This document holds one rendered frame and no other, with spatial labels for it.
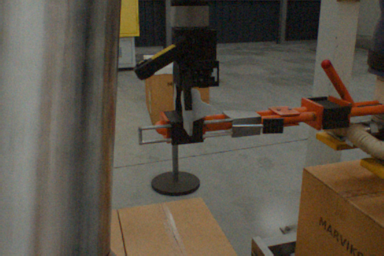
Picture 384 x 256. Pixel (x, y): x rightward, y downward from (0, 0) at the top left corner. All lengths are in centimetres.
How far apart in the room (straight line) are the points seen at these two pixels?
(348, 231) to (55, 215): 95
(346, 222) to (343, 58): 121
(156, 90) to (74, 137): 232
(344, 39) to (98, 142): 196
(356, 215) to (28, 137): 93
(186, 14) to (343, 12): 146
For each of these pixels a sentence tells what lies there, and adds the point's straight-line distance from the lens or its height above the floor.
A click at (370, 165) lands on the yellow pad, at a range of 98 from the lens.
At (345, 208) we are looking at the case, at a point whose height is 92.
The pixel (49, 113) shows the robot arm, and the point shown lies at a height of 139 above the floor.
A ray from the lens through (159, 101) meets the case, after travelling 255.
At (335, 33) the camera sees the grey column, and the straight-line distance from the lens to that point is 210.
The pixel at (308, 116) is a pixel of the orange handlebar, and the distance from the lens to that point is 89.
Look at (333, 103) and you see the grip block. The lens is 97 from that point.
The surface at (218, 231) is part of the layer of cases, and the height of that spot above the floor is 54.
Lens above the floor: 144
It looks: 17 degrees down
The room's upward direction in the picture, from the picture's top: straight up
